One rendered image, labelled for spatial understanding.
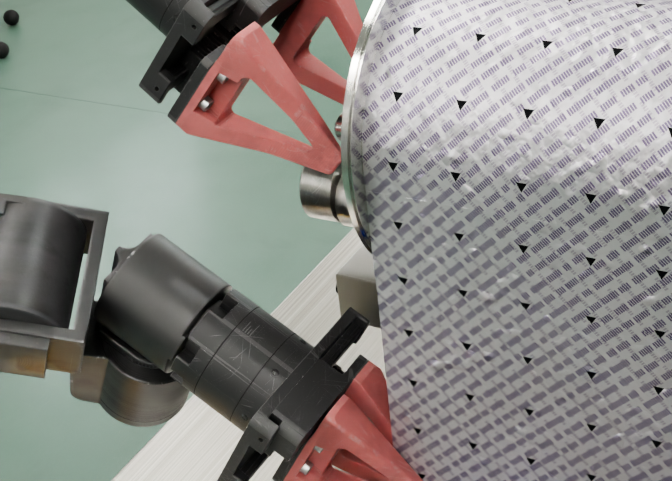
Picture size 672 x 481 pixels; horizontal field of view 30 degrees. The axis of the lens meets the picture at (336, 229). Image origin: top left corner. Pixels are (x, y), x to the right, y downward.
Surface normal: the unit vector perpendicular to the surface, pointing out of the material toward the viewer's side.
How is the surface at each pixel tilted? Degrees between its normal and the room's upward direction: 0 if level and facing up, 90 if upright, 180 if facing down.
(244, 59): 103
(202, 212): 0
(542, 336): 90
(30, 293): 43
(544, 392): 90
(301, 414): 30
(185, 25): 90
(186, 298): 38
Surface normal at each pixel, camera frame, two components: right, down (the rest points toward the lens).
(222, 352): -0.07, -0.15
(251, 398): -0.26, 0.13
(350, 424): 0.61, -0.40
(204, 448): -0.11, -0.86
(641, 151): -0.48, 0.07
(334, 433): -0.16, 0.66
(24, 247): 0.26, -0.53
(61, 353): -0.05, 0.83
